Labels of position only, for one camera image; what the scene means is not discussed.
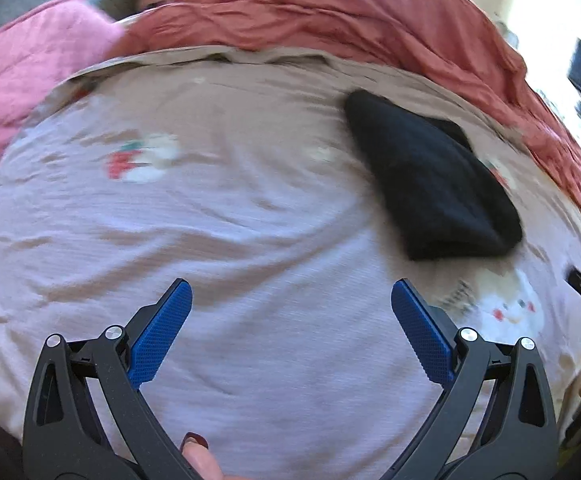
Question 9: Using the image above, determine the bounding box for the pink quilted pillow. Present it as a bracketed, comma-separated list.
[0, 0, 126, 206]

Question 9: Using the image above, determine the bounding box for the salmon duvet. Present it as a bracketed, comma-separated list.
[115, 0, 581, 231]

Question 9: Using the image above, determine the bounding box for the printed bed sheet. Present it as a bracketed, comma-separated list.
[0, 45, 581, 480]

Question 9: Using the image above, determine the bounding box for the person's left hand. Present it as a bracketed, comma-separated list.
[180, 431, 226, 480]

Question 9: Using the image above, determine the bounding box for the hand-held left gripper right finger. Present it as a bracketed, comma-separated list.
[385, 278, 559, 480]

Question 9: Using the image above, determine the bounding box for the black sweater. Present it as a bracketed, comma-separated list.
[345, 89, 524, 262]

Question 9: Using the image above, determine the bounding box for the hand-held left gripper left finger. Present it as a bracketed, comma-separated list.
[23, 278, 194, 480]

